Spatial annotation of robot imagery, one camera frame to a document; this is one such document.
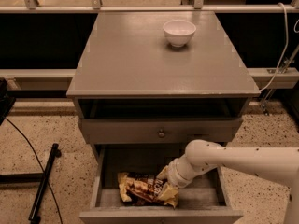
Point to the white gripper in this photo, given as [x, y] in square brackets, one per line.
[173, 171]

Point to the brown chip bag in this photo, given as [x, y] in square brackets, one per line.
[140, 189]

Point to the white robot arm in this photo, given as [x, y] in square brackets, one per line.
[276, 164]

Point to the round metal drawer knob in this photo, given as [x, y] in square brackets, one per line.
[161, 133]

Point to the grey wooden drawer cabinet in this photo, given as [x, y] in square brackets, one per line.
[128, 70]

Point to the closed grey top drawer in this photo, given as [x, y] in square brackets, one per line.
[145, 131]

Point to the black metal stand leg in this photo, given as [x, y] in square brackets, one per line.
[42, 179]

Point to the white ceramic bowl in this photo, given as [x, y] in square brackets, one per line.
[179, 32]

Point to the black box at left edge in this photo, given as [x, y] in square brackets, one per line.
[6, 102]

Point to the metal glass railing frame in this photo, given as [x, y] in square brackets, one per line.
[93, 3]

